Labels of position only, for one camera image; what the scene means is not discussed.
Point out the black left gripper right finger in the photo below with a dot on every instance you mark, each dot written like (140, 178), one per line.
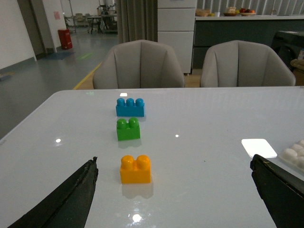
(282, 192)

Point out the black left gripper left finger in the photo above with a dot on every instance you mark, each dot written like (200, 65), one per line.
(68, 205)

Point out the yellow toy block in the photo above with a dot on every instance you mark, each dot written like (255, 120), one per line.
(135, 171)

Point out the green toy block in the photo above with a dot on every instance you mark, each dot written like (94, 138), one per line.
(128, 130)

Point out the blue toy block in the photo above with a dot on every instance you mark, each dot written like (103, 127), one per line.
(130, 107)

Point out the right grey chair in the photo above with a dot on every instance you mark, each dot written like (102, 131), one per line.
(244, 64)

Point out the grey chair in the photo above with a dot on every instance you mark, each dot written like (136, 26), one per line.
(139, 64)
(244, 64)

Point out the left grey chair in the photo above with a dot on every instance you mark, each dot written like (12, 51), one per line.
(139, 64)

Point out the red box on floor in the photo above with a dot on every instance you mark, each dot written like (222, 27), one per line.
(65, 38)

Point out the dark kitchen counter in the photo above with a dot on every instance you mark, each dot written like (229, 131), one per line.
(211, 31)

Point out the fruit bowl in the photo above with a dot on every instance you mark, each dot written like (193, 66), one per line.
(247, 12)

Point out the bread plate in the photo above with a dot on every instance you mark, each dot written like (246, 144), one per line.
(231, 12)

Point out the grey curtain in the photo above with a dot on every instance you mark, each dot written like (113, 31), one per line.
(136, 19)

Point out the wicker basket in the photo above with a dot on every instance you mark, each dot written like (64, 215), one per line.
(202, 12)

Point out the white drawer cabinet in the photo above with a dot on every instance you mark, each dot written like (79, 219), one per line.
(176, 22)

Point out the white studded base plate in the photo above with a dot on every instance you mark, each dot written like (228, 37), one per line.
(294, 156)

